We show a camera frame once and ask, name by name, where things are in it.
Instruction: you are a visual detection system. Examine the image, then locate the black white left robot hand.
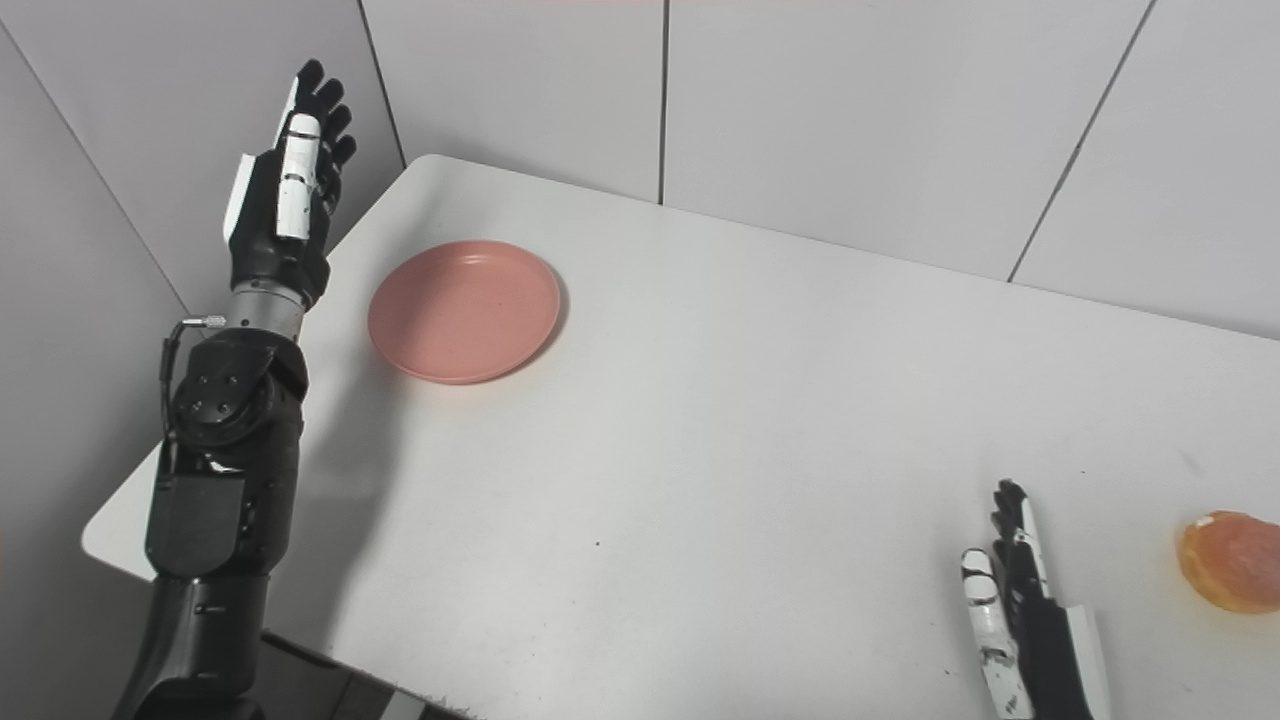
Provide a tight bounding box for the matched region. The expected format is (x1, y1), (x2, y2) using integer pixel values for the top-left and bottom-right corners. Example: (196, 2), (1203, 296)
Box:
(222, 58), (358, 312)

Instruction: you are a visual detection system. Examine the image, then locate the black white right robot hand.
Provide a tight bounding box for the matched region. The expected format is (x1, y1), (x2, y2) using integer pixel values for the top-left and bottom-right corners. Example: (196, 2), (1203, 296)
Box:
(960, 479), (1113, 720)

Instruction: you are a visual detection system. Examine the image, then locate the pink round plate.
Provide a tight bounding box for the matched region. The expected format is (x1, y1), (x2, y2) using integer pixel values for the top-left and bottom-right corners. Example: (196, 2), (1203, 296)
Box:
(367, 240), (563, 386)

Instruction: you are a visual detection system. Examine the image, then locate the orange cream puff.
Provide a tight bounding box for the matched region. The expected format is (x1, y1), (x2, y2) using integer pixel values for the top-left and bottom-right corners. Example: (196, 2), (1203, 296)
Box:
(1175, 511), (1280, 615)

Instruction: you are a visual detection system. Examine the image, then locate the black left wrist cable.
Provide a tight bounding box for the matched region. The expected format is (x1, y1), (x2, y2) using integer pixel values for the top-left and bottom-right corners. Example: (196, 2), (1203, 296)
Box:
(160, 315), (227, 471)

